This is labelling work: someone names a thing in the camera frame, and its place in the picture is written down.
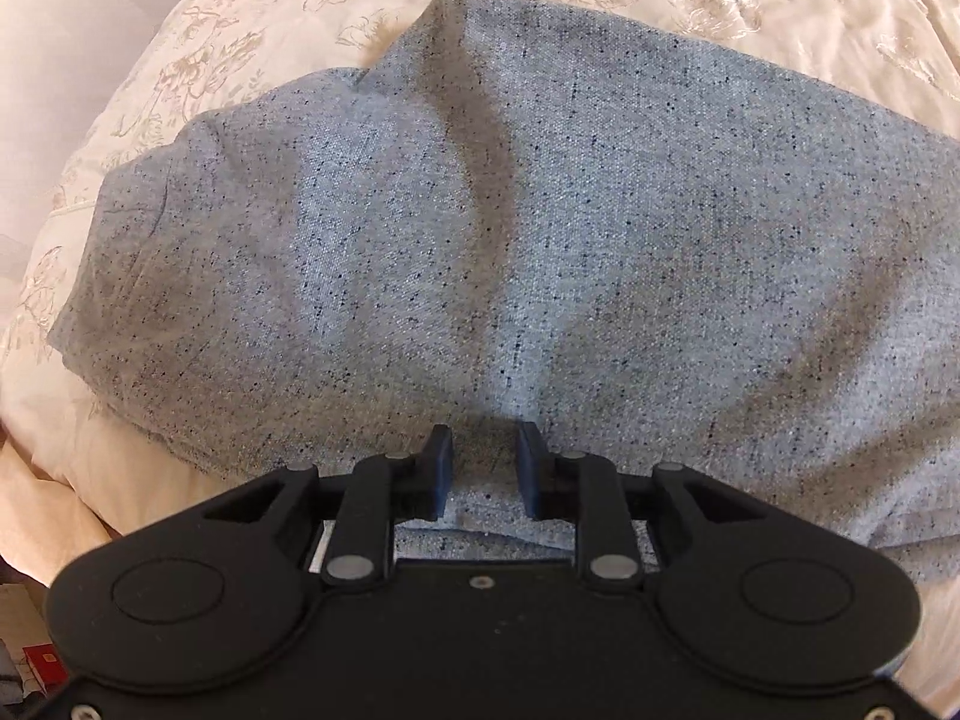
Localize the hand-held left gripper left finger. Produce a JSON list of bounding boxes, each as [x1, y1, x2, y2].
[[201, 425, 455, 587]]

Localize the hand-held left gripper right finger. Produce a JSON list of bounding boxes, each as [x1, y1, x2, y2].
[[516, 424, 760, 590]]

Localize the blue-grey speckled pants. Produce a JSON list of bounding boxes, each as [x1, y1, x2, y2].
[[46, 0, 960, 590]]

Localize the small red packet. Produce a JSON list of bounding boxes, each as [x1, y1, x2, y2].
[[21, 643, 62, 687]]

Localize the cream embroidered bedspread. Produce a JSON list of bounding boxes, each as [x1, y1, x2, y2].
[[0, 0, 960, 563]]

